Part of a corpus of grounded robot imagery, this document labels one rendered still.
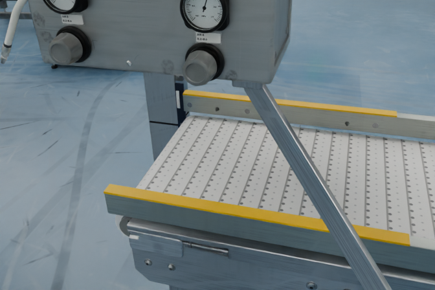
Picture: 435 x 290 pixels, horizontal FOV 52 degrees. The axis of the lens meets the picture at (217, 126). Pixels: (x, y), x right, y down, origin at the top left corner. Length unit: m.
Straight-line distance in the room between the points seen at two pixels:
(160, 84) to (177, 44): 0.41
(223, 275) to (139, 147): 1.72
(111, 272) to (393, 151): 1.18
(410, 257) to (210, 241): 0.21
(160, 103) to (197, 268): 0.33
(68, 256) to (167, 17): 1.45
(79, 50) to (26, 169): 1.88
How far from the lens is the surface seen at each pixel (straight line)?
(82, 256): 1.74
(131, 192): 0.54
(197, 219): 0.52
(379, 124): 0.73
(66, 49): 0.41
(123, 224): 0.59
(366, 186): 0.62
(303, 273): 0.54
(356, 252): 0.42
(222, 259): 0.56
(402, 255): 0.51
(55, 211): 1.97
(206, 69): 0.35
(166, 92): 0.79
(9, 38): 0.43
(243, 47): 0.37
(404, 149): 0.72
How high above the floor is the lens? 1.20
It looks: 30 degrees down
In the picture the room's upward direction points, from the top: 2 degrees counter-clockwise
